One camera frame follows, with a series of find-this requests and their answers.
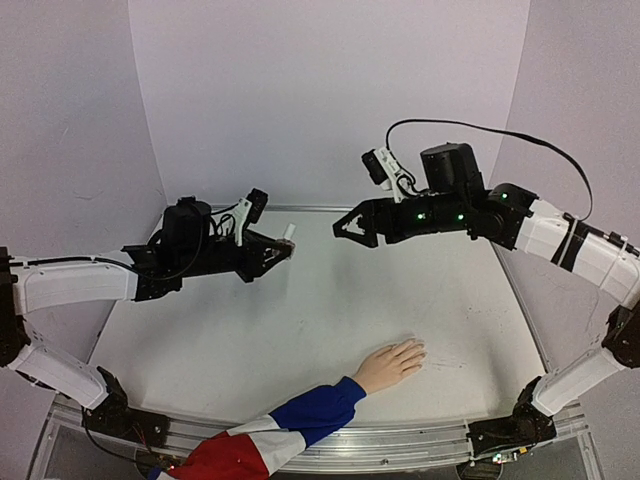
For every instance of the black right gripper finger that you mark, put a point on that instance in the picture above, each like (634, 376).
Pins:
(366, 238)
(365, 213)

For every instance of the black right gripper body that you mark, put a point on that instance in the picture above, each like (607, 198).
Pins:
(380, 223)

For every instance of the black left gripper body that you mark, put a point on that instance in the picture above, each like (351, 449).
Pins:
(207, 262)

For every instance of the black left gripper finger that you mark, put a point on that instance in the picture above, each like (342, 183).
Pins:
(265, 240)
(260, 261)

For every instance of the grey nail polish cap brush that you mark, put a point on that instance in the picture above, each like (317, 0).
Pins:
(289, 232)

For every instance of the red nail polish bottle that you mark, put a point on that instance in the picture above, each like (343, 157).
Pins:
(288, 247)

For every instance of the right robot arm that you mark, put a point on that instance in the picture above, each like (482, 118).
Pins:
(577, 284)

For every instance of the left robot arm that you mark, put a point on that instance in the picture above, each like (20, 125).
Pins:
(54, 308)

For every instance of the mannequin hand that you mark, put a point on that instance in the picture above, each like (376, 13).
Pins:
(390, 365)

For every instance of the red white blue sleeve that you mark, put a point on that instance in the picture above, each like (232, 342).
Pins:
(259, 448)

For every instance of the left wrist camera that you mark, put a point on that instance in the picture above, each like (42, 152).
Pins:
(234, 220)

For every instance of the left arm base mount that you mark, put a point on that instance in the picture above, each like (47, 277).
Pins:
(115, 418)

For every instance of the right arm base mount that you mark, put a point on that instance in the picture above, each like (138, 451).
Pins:
(510, 435)

